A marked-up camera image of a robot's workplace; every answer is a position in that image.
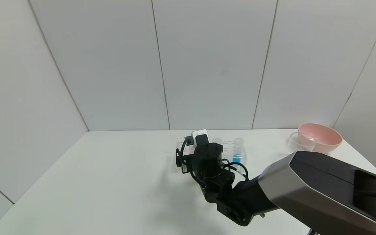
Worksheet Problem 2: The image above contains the clear plastic beaker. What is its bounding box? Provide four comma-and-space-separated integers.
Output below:
288, 132, 316, 154

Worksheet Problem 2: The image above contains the clear plastic test tube rack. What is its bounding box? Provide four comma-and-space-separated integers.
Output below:
174, 140, 248, 173

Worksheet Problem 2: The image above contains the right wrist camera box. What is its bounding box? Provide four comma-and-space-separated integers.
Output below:
185, 129, 210, 146

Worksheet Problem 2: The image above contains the pink bowl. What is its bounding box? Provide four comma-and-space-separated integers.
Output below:
298, 123, 343, 154

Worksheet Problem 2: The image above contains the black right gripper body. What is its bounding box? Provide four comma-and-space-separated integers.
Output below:
180, 153, 196, 174

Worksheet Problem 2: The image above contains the blue pigment test tube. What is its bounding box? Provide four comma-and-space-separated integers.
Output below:
233, 138, 243, 164

